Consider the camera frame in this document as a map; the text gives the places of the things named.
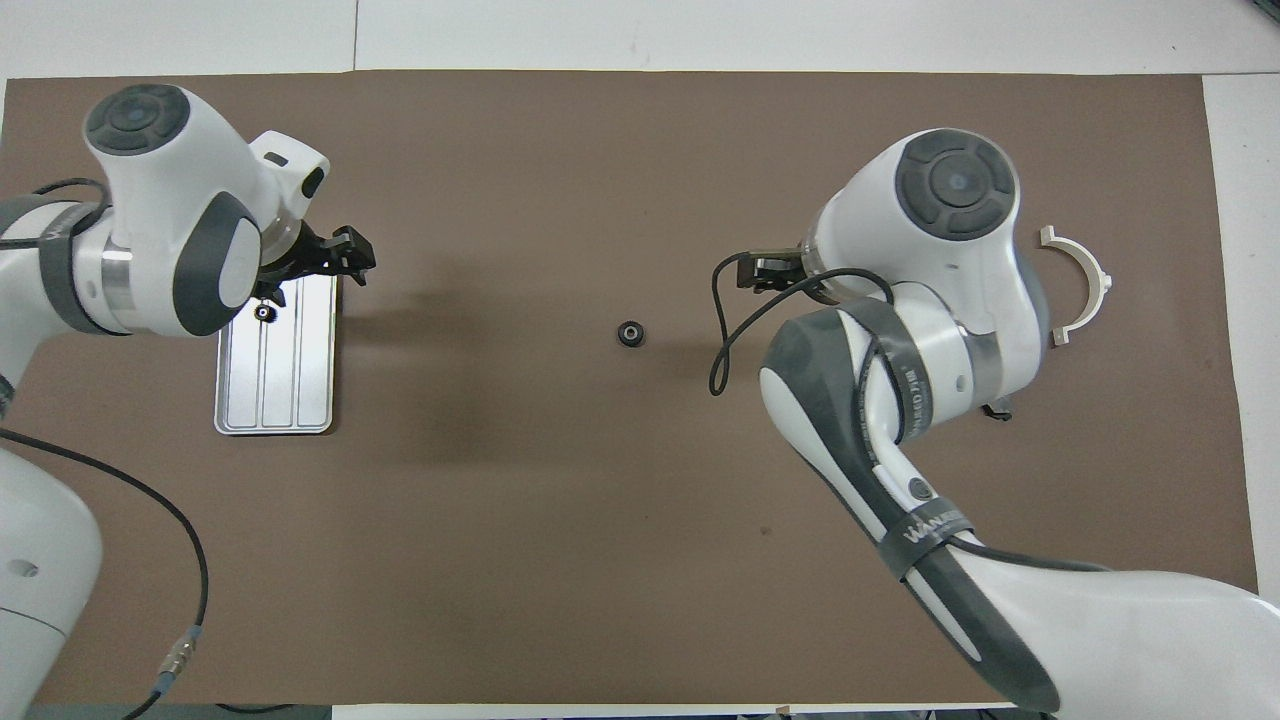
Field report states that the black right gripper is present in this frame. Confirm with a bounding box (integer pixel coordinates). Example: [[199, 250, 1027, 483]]
[[736, 249, 809, 294]]

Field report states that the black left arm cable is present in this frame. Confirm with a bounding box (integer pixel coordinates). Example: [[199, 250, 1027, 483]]
[[0, 178, 209, 720]]

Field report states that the brown table mat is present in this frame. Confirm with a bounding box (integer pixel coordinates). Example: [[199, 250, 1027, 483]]
[[0, 70, 1261, 706]]

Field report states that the white semicircular bracket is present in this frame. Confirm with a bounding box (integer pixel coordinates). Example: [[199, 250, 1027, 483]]
[[1039, 226, 1113, 349]]

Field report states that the silver metal tray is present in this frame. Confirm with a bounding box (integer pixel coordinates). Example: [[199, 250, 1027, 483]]
[[213, 272, 339, 436]]

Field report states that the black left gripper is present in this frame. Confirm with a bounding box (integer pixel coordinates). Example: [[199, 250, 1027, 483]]
[[254, 225, 378, 307]]

